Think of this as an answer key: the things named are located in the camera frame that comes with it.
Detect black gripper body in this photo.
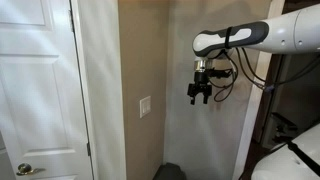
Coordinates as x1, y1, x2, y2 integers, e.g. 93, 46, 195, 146
187, 72, 212, 98

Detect white panel door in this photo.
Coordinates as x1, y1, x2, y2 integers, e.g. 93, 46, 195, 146
0, 0, 93, 180

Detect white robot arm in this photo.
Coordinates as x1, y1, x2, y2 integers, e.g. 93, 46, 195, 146
187, 4, 320, 104

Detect dark floor object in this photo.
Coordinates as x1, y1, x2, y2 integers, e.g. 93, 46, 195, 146
152, 163, 187, 180

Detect brass door handle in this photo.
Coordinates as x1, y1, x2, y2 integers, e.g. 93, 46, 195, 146
16, 163, 43, 176

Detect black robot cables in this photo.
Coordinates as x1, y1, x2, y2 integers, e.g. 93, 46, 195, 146
208, 47, 320, 103

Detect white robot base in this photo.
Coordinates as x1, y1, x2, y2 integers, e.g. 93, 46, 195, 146
251, 125, 320, 180

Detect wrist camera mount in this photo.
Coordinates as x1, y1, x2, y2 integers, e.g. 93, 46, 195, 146
208, 69, 233, 79

